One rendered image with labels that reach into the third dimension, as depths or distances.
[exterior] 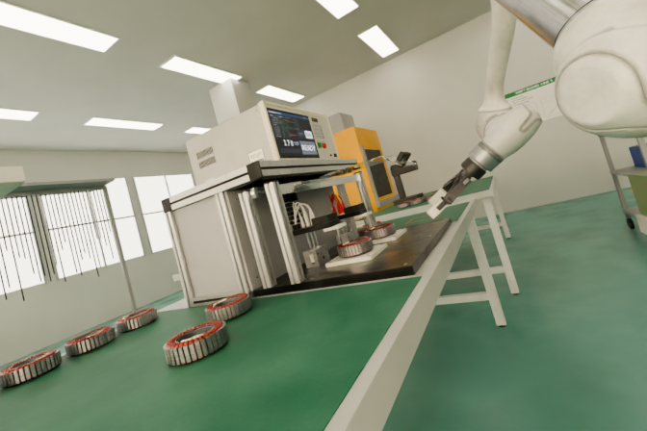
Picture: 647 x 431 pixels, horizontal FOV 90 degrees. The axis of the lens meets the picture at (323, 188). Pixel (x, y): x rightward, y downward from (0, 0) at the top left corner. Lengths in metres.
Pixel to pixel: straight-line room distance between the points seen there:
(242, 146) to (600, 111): 0.90
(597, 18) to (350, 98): 6.36
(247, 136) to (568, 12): 0.84
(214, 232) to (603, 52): 0.95
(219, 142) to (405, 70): 5.67
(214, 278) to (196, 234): 0.15
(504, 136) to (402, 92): 5.51
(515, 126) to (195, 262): 1.06
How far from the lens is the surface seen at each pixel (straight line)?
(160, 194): 8.42
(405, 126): 6.44
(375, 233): 1.18
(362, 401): 0.40
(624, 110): 0.57
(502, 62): 1.17
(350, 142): 4.77
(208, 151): 1.22
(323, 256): 1.07
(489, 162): 1.10
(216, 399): 0.51
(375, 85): 6.75
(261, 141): 1.05
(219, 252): 1.05
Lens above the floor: 0.95
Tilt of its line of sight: 3 degrees up
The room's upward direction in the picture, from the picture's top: 16 degrees counter-clockwise
